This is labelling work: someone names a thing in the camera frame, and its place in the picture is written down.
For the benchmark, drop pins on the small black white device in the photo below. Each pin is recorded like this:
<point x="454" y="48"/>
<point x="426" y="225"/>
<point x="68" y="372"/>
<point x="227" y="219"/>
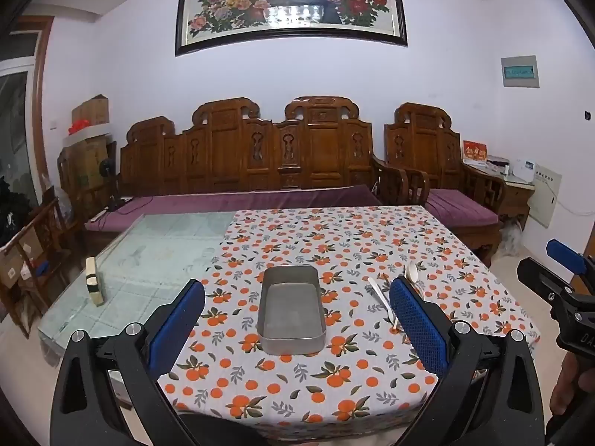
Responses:
<point x="498" y="164"/>

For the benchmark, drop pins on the red plastic object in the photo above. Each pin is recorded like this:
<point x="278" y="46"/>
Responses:
<point x="79" y="127"/>

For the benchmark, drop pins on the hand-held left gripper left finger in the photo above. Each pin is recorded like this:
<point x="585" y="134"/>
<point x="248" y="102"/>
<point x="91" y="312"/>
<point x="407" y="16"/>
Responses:
<point x="179" y="325"/>

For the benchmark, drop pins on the beige wall distribution panel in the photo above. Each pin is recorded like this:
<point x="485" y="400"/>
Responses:
<point x="545" y="197"/>

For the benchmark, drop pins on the small black fan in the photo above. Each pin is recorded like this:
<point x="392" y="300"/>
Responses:
<point x="106" y="168"/>

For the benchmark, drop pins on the large brown cardboard box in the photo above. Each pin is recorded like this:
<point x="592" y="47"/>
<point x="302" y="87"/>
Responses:
<point x="86" y="162"/>

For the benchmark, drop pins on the flat white box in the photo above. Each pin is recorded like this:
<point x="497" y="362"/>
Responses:
<point x="95" y="132"/>

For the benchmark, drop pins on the wooden side table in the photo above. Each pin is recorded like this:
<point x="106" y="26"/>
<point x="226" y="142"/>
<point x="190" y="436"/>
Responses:
<point x="516" y="199"/>

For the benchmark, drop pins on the carved wooden armchair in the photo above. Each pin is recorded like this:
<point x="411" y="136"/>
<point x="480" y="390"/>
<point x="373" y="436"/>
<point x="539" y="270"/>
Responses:
<point x="425" y="144"/>

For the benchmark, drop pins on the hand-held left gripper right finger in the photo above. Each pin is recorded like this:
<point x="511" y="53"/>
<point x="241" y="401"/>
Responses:
<point x="418" y="330"/>

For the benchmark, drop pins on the cream block with black band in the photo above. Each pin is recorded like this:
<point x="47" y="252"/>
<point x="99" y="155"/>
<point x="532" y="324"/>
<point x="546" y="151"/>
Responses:
<point x="94" y="288"/>

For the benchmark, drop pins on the purple armchair cushion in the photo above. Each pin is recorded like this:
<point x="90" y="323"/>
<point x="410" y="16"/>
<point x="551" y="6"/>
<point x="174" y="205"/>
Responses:
<point x="458" y="206"/>

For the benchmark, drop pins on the long white plastic spoon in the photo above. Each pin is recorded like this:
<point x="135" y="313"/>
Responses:
<point x="382" y="299"/>

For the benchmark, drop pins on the rectangular metal tray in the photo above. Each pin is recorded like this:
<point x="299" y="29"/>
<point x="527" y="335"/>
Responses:
<point x="290" y="306"/>

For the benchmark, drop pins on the white box-shaped device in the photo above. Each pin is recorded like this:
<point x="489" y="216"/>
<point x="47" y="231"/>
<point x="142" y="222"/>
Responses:
<point x="524" y="170"/>

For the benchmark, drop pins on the wooden door frame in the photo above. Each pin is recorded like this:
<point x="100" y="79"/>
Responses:
<point x="44" y="102"/>

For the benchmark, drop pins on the person's right hand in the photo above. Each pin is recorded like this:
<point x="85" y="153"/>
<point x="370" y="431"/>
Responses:
<point x="565" y="385"/>

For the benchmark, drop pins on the small brown cardboard box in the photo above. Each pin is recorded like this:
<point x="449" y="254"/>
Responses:
<point x="90" y="110"/>

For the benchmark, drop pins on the carved wooden sofa bench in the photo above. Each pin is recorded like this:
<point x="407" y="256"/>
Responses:
<point x="320" y="148"/>

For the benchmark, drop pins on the dark cloth pile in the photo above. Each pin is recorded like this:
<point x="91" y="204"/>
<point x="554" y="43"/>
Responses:
<point x="14" y="213"/>

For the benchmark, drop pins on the framed peacock flower painting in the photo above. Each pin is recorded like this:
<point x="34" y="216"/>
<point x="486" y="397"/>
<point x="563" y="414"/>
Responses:
<point x="288" y="0"/>

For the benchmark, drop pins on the wooden side chair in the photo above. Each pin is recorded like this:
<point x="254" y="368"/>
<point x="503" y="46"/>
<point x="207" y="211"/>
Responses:
<point x="46" y="223"/>

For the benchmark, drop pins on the small white soup spoon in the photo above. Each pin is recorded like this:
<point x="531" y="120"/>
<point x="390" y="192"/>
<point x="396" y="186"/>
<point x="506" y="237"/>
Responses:
<point x="412" y="272"/>

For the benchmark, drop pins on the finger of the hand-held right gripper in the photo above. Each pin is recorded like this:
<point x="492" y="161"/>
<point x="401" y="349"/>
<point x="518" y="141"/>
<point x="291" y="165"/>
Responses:
<point x="539" y="275"/>
<point x="565" y="254"/>

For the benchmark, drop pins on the orange print tablecloth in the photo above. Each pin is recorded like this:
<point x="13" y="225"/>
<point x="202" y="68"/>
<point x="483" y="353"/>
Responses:
<point x="353" y="241"/>

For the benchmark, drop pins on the red gift box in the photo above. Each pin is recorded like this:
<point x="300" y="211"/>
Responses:
<point x="474" y="151"/>

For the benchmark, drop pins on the clear plastic bag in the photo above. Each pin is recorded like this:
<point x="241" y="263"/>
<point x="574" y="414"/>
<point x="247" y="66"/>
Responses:
<point x="511" y="239"/>

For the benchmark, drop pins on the cardboard box under chair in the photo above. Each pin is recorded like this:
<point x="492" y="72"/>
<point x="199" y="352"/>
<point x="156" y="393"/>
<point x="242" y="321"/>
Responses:
<point x="18" y="260"/>

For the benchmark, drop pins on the white wall electrical box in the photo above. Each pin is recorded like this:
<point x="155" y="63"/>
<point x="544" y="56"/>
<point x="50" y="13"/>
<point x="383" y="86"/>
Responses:
<point x="519" y="72"/>

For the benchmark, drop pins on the white remote control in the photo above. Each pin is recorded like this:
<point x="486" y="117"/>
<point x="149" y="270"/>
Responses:
<point x="97" y="216"/>

